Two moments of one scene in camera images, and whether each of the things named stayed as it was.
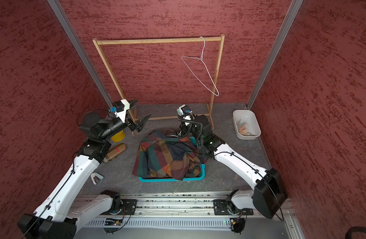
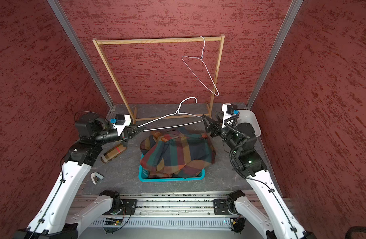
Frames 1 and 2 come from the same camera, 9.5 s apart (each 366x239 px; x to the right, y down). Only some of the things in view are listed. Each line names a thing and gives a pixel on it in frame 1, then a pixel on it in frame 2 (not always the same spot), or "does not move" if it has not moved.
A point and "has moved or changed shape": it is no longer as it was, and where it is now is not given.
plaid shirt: [165, 154] has moved or changed shape
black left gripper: [139, 124] -> [132, 131]
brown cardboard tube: [114, 152] does not move
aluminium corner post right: [290, 16] does not move
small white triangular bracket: [97, 175] does not move
